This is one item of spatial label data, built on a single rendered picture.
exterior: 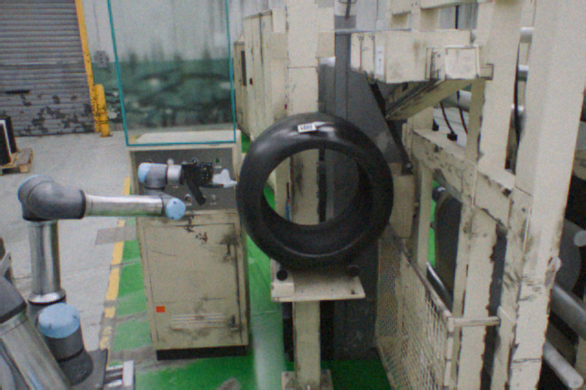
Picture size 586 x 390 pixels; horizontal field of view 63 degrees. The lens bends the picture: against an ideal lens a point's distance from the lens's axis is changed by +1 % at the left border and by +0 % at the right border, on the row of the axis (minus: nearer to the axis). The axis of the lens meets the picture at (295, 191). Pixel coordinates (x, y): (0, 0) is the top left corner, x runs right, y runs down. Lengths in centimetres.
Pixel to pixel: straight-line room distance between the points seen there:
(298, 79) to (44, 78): 916
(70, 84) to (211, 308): 852
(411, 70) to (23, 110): 1004
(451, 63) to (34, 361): 122
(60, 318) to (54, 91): 936
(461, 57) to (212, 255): 172
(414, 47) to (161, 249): 175
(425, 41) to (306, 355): 165
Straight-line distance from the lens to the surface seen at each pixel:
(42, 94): 1099
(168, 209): 173
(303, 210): 216
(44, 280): 181
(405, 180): 212
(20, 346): 116
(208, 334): 289
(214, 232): 259
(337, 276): 206
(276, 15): 514
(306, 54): 203
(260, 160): 171
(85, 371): 182
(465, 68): 141
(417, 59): 147
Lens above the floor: 177
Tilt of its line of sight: 18 degrees down
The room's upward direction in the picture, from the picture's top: 1 degrees counter-clockwise
